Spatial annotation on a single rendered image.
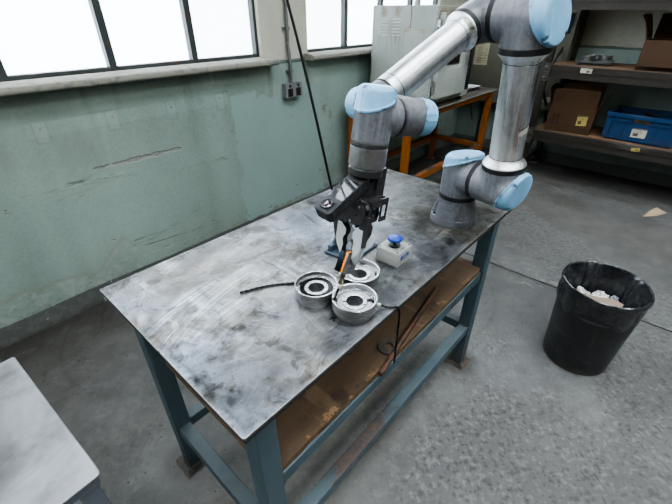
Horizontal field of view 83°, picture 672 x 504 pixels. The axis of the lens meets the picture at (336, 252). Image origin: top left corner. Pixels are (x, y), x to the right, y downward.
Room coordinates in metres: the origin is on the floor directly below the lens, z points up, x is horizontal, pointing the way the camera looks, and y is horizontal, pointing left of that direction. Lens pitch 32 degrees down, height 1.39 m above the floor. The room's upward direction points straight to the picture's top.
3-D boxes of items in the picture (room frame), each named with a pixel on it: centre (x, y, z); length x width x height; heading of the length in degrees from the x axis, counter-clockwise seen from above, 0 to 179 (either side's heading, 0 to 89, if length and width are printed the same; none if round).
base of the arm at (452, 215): (1.15, -0.40, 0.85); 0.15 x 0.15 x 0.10
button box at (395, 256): (0.90, -0.17, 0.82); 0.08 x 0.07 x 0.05; 138
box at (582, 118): (3.67, -2.22, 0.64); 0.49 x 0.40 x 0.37; 53
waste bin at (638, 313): (1.28, -1.14, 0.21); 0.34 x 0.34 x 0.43
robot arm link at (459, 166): (1.14, -0.40, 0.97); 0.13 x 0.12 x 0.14; 36
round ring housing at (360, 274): (0.79, -0.06, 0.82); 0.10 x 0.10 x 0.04
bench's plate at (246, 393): (1.01, -0.02, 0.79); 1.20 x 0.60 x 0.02; 138
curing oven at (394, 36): (3.29, -0.70, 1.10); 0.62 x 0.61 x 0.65; 138
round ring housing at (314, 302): (0.73, 0.05, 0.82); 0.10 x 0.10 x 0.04
